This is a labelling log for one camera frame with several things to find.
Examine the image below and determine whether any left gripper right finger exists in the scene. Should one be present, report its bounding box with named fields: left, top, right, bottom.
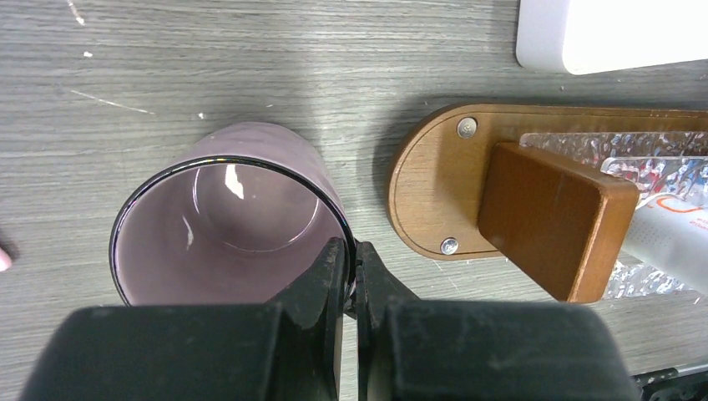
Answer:
left=353, top=242, right=640, bottom=400

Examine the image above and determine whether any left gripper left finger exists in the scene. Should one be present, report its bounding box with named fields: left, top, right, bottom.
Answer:
left=21, top=238, right=347, bottom=400

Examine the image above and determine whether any purple mug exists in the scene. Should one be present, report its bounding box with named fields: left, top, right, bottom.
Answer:
left=109, top=122, right=356, bottom=306

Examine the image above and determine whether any oval wooden tray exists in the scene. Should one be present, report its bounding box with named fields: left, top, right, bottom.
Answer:
left=387, top=104, right=707, bottom=261

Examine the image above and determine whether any orange cap toothpaste tube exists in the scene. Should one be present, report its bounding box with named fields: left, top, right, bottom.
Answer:
left=622, top=194, right=707, bottom=295

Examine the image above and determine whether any clear glass holder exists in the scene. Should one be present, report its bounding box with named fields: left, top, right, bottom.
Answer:
left=520, top=132, right=707, bottom=299

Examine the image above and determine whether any white plastic tray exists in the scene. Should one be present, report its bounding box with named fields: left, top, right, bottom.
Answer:
left=515, top=1, right=707, bottom=75

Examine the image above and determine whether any pink toothbrush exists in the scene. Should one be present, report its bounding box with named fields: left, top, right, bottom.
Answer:
left=0, top=248, right=13, bottom=272

